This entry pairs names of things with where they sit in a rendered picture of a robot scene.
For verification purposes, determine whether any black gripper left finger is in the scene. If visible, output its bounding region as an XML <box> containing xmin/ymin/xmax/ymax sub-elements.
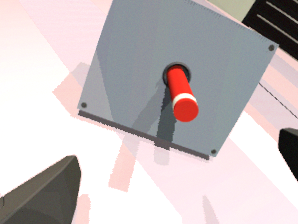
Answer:
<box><xmin>0</xmin><ymin>155</ymin><xmax>82</xmax><ymax>224</ymax></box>

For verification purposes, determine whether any red peg with white band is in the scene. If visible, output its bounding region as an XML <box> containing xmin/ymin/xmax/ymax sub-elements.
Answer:
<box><xmin>166</xmin><ymin>65</ymin><xmax>198</xmax><ymax>121</ymax></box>

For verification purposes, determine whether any grey square panel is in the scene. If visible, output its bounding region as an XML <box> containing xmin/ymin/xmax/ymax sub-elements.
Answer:
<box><xmin>76</xmin><ymin>0</ymin><xmax>279</xmax><ymax>157</ymax></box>

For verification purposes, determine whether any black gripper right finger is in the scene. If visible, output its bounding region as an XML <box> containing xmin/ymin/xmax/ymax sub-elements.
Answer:
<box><xmin>277</xmin><ymin>127</ymin><xmax>298</xmax><ymax>183</ymax></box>

